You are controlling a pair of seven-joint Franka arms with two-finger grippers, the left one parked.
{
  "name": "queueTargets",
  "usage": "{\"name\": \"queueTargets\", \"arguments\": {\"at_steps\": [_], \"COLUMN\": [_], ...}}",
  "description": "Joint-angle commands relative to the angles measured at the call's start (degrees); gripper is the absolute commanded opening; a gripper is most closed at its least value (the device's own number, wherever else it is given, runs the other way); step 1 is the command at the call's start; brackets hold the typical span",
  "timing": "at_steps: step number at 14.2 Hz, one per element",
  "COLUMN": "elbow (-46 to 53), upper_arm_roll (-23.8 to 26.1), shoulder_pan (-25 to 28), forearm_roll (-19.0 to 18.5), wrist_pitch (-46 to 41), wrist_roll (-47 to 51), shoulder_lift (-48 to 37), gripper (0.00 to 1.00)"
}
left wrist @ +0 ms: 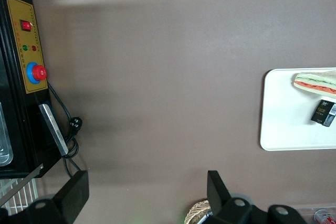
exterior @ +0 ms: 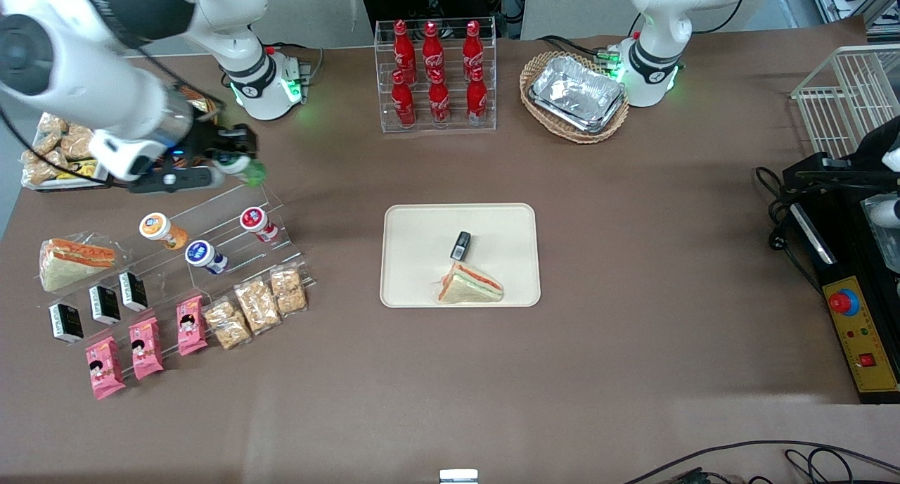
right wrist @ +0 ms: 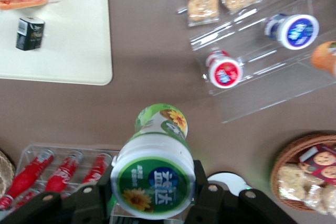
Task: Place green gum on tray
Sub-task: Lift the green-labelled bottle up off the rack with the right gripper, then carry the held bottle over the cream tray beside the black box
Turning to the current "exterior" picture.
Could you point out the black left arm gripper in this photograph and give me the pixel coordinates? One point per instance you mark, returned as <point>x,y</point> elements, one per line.
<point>874,148</point>

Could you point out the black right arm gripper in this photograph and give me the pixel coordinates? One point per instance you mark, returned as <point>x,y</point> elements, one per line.
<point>209,138</point>

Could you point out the green gum bottle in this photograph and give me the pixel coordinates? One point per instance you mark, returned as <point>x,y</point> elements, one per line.
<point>253,172</point>

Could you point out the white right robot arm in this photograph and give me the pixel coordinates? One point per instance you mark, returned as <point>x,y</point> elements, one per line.
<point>84,69</point>

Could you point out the grey arm base connector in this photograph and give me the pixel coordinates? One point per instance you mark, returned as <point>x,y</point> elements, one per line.
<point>295,72</point>

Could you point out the red gum bottle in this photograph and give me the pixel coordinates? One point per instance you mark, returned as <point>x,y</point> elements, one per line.
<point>254,220</point>

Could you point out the orange gum bottle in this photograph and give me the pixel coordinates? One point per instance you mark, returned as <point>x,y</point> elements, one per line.
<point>156,226</point>

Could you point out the blue gum bottle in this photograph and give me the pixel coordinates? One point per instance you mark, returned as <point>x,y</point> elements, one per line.
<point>200,253</point>

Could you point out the beige plastic tray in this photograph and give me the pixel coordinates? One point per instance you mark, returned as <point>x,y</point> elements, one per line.
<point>422,259</point>

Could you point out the aluminium foil tray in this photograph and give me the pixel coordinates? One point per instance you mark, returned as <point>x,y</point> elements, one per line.
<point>576,90</point>
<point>562,118</point>

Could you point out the round brown wicker basket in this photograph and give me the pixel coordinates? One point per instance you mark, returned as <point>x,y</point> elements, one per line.
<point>218,107</point>

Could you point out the clear beige snack bag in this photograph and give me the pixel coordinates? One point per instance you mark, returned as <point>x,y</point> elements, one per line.
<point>53,125</point>
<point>76,145</point>
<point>200,104</point>
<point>39,169</point>
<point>46,145</point>

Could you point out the black yellow control box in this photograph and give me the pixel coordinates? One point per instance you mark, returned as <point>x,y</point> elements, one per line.
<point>844,259</point>

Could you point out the clear acrylic stepped stand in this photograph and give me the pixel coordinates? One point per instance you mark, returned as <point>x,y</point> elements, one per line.
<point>232,273</point>

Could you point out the red emergency stop button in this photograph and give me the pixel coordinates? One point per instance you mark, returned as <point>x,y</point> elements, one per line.
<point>842,302</point>

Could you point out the clear brown cracker packet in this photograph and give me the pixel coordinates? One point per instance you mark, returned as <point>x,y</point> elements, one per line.
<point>257,307</point>
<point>288,290</point>
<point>228,323</point>

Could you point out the yellow black snack packet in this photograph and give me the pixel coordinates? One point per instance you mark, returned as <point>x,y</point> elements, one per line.
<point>76,169</point>

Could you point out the small black box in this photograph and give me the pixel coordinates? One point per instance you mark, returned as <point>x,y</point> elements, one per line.
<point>133,291</point>
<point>460,245</point>
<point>105,304</point>
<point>66,322</point>

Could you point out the pink snack packet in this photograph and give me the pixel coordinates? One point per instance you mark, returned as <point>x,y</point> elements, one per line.
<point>191,326</point>
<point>145,348</point>
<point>104,368</point>

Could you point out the red cola bottle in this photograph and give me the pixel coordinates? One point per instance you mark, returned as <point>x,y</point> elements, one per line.
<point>477,100</point>
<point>432,48</point>
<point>439,103</point>
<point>472,48</point>
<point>403,104</point>
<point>403,48</point>

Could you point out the white rectangular bin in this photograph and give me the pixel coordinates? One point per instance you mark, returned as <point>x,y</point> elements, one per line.
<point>42,186</point>

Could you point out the wrapped triangle sandwich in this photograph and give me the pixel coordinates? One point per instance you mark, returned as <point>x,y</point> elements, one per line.
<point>467,287</point>
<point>70,266</point>

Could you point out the clear acrylic bottle rack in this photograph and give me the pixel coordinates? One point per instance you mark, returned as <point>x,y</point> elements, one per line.
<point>436,125</point>

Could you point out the oval light wicker basket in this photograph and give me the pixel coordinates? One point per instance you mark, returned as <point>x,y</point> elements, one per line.
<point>534,65</point>

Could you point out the small white device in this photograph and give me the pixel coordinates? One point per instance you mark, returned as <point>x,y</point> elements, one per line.
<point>458,476</point>

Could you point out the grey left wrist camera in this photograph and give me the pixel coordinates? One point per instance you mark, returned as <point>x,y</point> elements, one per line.
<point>884,213</point>

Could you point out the aluminium frame shelf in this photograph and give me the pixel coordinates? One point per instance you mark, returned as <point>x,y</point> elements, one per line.
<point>851,5</point>

